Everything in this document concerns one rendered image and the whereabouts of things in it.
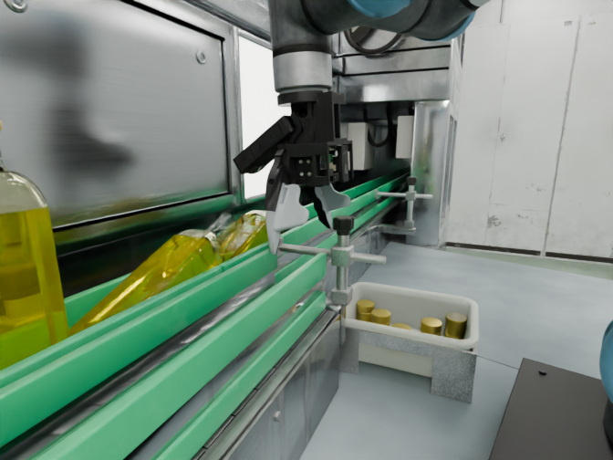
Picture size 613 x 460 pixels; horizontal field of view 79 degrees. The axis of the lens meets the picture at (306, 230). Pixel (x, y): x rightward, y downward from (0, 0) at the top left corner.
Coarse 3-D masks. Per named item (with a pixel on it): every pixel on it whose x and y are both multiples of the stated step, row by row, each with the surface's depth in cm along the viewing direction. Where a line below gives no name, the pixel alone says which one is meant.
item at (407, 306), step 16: (352, 288) 70; (368, 288) 72; (384, 288) 71; (400, 288) 70; (352, 304) 68; (384, 304) 71; (400, 304) 70; (416, 304) 69; (432, 304) 68; (448, 304) 66; (464, 304) 65; (352, 320) 57; (400, 320) 70; (416, 320) 69; (400, 336) 54; (416, 336) 53; (432, 336) 53; (464, 336) 62
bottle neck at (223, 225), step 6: (222, 216) 50; (228, 216) 51; (216, 222) 49; (222, 222) 50; (228, 222) 50; (234, 222) 51; (210, 228) 48; (216, 228) 48; (222, 228) 49; (228, 228) 50; (234, 228) 51; (216, 234) 48; (222, 234) 48; (228, 234) 50; (222, 240) 49
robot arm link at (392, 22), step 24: (312, 0) 39; (336, 0) 37; (360, 0) 36; (384, 0) 35; (408, 0) 35; (312, 24) 42; (336, 24) 40; (360, 24) 40; (384, 24) 41; (408, 24) 42
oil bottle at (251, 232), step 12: (252, 216) 59; (264, 216) 58; (240, 228) 56; (252, 228) 55; (264, 228) 56; (228, 240) 54; (240, 240) 53; (252, 240) 53; (264, 240) 56; (228, 252) 51; (240, 252) 51
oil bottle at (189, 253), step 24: (168, 240) 45; (192, 240) 44; (216, 240) 45; (144, 264) 41; (168, 264) 40; (192, 264) 41; (216, 264) 46; (120, 288) 38; (144, 288) 37; (168, 288) 38; (96, 312) 35
